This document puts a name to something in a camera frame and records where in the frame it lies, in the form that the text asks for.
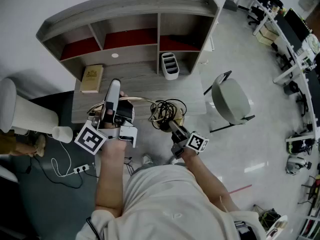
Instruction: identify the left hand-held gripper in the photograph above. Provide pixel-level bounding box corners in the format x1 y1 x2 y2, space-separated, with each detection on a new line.
74 78 139 156

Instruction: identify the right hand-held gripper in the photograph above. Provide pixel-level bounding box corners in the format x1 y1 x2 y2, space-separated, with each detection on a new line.
169 120 210 159

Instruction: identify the person's right forearm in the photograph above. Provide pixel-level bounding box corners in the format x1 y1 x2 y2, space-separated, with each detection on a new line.
182 147 241 213

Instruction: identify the person's left forearm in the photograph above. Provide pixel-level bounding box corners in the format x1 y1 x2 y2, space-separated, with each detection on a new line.
94 133 128 219

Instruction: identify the grey wooden desk with shelves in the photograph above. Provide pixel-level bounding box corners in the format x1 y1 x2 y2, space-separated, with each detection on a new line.
35 0 221 124

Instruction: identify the tan hardcover book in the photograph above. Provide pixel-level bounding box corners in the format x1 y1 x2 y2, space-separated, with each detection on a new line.
79 63 104 94

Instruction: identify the white pen holder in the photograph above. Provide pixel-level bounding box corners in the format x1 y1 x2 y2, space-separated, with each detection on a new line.
160 51 180 81

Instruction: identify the grey padded chair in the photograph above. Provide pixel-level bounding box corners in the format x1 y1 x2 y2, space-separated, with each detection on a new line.
203 70 256 134

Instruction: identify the red shelf liner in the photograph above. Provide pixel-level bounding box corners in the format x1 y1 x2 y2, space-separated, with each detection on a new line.
59 36 102 61
159 35 201 52
102 28 158 50

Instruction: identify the white round cylinder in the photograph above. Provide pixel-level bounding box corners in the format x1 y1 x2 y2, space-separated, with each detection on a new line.
51 125 74 144

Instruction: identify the person's white shirt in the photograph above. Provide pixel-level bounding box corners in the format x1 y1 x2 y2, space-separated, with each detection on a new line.
76 163 266 240

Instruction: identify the white power strip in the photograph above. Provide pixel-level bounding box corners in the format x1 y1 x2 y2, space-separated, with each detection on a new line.
73 163 91 175

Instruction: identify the red floor tape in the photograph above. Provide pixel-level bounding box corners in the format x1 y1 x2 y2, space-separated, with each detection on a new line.
229 183 253 194

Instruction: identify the dark green rug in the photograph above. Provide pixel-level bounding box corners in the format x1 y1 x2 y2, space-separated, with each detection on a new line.
0 90 101 240

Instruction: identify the black green headset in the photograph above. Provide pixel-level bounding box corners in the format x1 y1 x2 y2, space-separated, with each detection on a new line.
286 132 316 155

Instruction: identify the grey white headset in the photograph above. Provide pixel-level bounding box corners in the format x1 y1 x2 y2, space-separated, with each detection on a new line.
286 155 313 176

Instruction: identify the black waist pack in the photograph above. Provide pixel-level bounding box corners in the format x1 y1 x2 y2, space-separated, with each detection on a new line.
233 220 258 240

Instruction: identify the black office chair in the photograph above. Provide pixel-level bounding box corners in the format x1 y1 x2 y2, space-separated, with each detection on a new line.
296 88 310 117
247 5 266 26
276 46 297 71

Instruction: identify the cardboard box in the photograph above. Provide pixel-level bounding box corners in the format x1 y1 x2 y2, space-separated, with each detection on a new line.
257 25 280 46

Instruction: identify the white plate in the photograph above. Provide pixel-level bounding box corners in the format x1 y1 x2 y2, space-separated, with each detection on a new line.
266 215 288 240

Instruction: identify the large black monitor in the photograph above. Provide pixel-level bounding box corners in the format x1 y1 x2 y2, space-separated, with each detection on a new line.
283 7 311 47

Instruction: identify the white storage shelf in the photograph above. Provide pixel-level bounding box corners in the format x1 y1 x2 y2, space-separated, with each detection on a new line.
297 173 320 240

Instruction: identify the white cable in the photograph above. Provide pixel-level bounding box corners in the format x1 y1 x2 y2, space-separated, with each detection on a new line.
51 140 76 178

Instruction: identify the white ribbed pedestal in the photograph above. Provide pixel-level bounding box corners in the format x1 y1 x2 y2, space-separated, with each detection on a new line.
0 77 60 135

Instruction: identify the black floor cable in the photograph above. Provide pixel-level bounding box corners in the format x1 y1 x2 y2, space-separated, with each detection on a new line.
24 156 100 189

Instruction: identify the black wire basket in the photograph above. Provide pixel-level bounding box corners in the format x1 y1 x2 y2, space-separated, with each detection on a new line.
252 204 282 231

